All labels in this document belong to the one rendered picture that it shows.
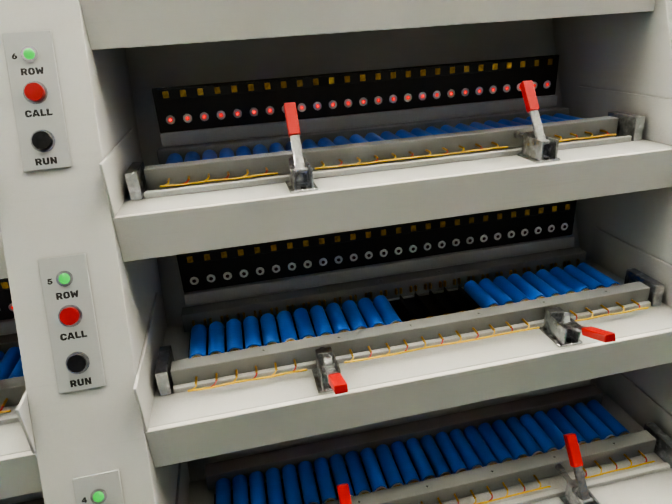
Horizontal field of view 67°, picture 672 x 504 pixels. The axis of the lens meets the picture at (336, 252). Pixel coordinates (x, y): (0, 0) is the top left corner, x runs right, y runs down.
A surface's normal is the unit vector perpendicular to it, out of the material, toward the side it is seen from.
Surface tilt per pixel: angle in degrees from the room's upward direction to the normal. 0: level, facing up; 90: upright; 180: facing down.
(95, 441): 90
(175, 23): 112
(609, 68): 90
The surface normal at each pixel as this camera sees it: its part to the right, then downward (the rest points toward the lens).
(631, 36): -0.98, 0.14
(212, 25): 0.21, 0.38
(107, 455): 0.17, 0.01
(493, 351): -0.06, -0.91
